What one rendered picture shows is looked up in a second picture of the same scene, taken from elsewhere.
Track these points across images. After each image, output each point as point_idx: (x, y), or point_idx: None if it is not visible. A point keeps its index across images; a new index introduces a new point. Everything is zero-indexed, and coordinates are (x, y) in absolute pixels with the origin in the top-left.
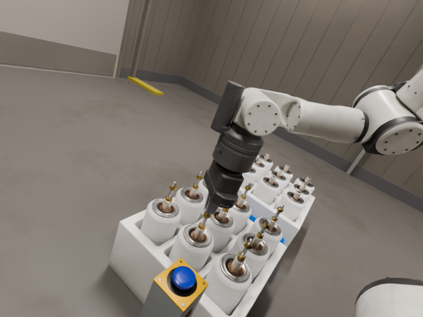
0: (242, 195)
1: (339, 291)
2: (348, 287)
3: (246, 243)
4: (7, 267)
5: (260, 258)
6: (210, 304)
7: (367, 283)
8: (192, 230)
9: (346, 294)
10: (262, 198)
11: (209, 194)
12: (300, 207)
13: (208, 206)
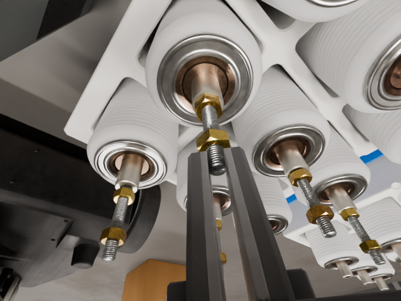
0: (352, 214)
1: (226, 221)
2: (231, 229)
3: (106, 237)
4: None
5: (180, 205)
6: (95, 101)
7: (236, 242)
8: (222, 68)
9: (224, 225)
10: (364, 211)
11: (243, 234)
12: (317, 260)
13: (189, 186)
